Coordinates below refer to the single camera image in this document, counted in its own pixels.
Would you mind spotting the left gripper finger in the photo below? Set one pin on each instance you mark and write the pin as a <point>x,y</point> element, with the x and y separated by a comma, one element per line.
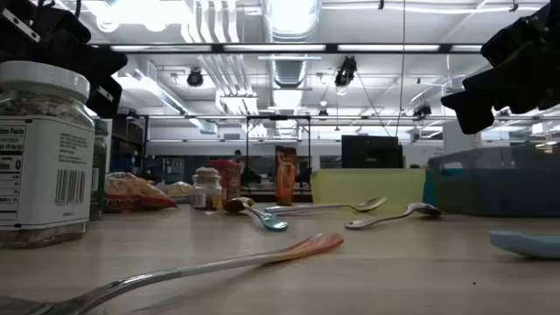
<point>96,63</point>
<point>105,98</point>

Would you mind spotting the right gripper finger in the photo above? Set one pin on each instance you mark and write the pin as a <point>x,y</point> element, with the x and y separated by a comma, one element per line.
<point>525,87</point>
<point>474,111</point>

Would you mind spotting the orange red snack bag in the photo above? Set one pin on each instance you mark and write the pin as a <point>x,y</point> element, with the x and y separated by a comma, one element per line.
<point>131,190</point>

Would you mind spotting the glass herb jar white lid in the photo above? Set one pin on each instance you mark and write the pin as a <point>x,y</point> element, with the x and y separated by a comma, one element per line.
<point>44,175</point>

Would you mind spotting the yellow snack bag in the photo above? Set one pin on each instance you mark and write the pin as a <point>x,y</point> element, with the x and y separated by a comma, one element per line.
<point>180,189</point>

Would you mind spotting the small glass spice jar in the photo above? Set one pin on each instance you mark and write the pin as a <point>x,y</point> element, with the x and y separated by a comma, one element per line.
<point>206,192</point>

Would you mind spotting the red lid spice tin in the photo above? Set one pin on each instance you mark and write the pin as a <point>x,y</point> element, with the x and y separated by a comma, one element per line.
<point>231,179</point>

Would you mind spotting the orange brown seasoning packet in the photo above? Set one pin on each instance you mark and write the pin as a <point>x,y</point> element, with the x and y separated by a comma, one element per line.
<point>285,175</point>

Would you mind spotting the dark shelving unit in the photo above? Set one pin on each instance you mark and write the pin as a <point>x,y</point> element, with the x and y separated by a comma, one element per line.
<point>127,140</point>

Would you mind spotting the black ceiling spotlight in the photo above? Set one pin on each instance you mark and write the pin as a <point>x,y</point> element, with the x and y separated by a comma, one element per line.
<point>194,78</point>
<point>422,110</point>

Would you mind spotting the grey plastic bin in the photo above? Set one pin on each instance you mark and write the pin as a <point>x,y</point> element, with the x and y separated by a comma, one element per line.
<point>494,192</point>

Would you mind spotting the teal blue plastic bin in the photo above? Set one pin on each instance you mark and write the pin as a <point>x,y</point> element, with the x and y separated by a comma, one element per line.
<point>428,188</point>

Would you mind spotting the plain silver metal spoon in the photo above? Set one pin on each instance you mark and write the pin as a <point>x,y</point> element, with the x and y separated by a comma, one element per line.
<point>426,209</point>

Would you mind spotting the black monitor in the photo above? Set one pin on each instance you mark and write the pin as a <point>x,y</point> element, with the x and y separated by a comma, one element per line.
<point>371,151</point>

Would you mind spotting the yellow plastic bin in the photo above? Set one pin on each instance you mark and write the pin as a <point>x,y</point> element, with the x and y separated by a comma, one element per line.
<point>363,186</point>

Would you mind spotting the person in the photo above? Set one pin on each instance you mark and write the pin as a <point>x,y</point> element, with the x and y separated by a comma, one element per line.
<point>238,156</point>

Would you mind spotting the overhead light bar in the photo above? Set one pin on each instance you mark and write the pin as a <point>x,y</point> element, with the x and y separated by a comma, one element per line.
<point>331,48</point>

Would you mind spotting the black overhead camera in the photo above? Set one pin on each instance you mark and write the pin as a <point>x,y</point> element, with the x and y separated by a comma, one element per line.
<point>347,72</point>

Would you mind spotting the silver ventilation duct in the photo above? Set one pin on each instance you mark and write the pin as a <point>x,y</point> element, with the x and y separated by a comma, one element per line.
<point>289,72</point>

